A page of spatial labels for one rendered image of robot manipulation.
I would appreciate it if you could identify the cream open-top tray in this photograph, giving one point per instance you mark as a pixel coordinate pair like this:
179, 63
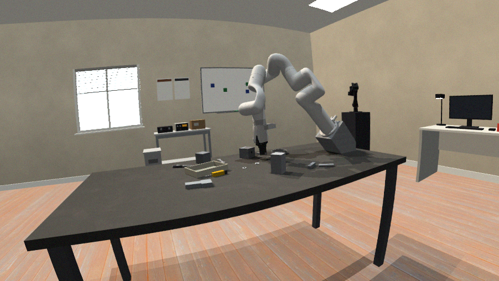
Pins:
205, 169

